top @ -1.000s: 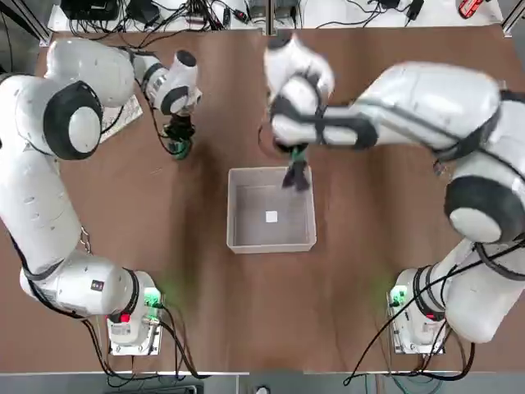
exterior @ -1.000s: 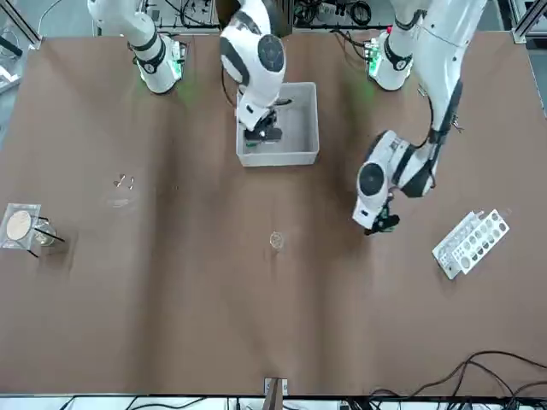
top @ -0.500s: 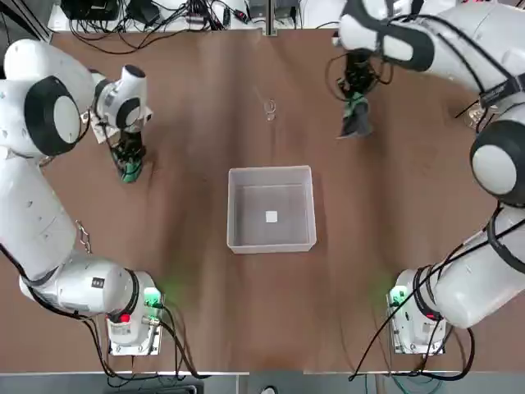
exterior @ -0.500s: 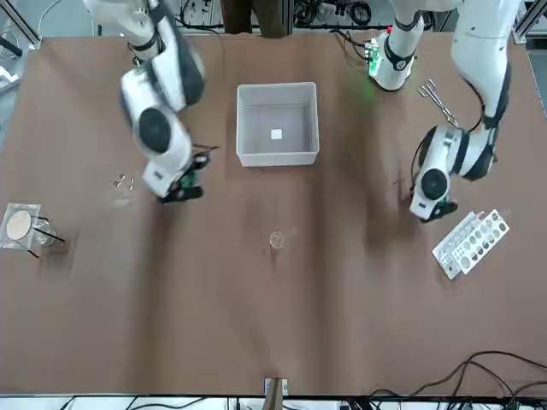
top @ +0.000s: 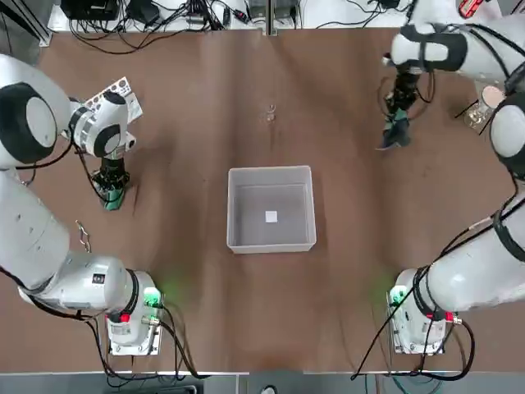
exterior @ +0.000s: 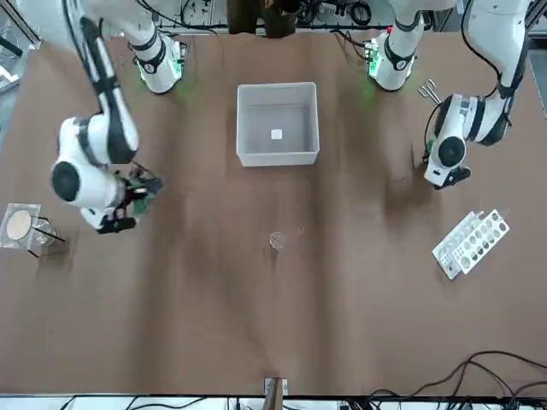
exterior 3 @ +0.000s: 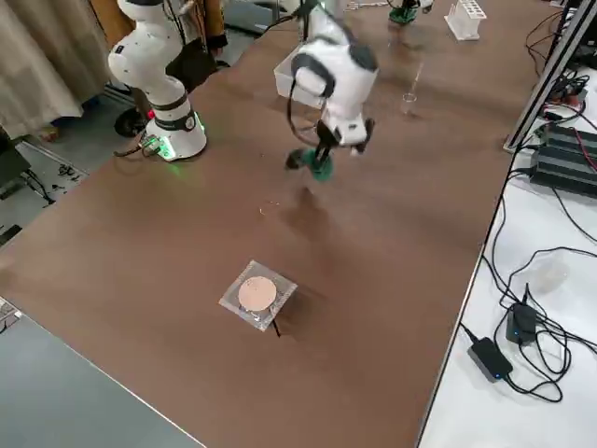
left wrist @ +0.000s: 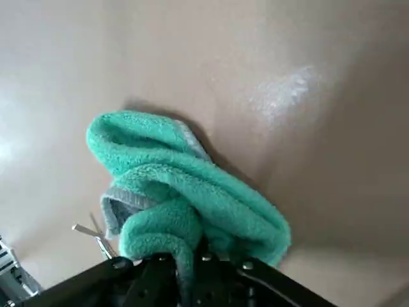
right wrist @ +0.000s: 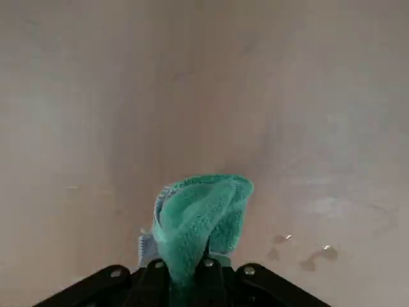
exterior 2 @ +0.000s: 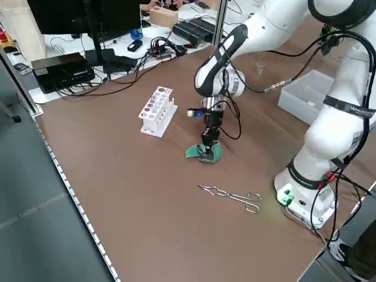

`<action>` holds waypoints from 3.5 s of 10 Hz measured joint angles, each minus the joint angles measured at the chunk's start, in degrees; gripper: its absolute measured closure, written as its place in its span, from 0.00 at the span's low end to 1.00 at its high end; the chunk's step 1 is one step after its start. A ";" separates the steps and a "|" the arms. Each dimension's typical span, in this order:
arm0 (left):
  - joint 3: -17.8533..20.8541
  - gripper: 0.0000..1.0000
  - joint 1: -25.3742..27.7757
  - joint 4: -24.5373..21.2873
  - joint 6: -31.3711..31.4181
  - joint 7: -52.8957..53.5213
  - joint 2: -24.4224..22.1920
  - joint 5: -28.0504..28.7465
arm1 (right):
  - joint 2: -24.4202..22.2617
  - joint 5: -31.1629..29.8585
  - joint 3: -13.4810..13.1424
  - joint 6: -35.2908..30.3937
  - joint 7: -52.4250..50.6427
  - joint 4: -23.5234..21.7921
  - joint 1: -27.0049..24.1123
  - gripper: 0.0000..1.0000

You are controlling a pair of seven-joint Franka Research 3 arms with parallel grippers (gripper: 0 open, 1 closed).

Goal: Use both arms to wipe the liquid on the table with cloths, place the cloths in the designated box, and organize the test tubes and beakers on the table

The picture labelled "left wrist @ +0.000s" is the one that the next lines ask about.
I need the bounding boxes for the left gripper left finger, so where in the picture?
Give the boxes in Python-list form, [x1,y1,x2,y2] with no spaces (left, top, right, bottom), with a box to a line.
[19,252,180,307]

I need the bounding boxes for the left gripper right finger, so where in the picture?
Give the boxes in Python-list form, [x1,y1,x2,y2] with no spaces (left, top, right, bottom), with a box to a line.
[191,252,336,307]

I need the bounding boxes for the green microfibre cloth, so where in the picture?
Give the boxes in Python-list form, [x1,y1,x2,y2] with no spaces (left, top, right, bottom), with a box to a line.
[86,109,291,307]

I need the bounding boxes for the clear liquid spill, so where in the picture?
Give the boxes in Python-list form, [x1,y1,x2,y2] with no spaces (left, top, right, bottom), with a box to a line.
[247,65,320,127]

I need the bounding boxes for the metal crucible tongs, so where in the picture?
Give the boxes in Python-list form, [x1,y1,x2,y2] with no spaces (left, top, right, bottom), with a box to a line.
[71,212,116,258]

